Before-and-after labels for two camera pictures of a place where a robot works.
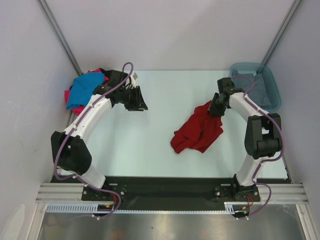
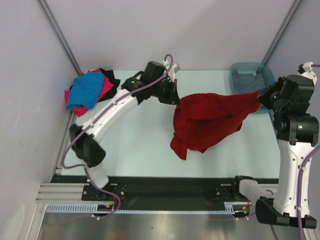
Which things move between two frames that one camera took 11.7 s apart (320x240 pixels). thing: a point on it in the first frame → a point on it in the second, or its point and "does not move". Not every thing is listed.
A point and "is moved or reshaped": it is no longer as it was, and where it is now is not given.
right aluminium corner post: (281, 32) does not move
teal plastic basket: (256, 80) does not move
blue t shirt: (82, 88) does not move
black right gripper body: (216, 106) → (265, 97)
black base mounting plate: (119, 191) does not move
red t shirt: (200, 131) is moved or reshaped
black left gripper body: (129, 95) → (164, 90)
